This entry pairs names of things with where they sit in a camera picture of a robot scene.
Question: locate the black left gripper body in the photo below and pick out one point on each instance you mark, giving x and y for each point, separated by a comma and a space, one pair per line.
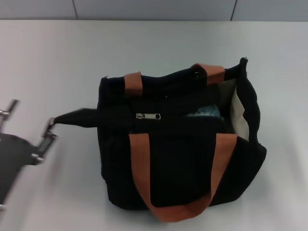
12, 156

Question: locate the silver zipper pull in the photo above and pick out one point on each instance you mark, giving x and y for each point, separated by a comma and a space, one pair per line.
149, 116

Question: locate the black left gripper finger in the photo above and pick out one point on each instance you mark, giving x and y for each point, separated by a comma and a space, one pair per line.
10, 108
44, 144

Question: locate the blue white item inside bag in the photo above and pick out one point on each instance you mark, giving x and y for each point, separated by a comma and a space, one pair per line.
204, 110

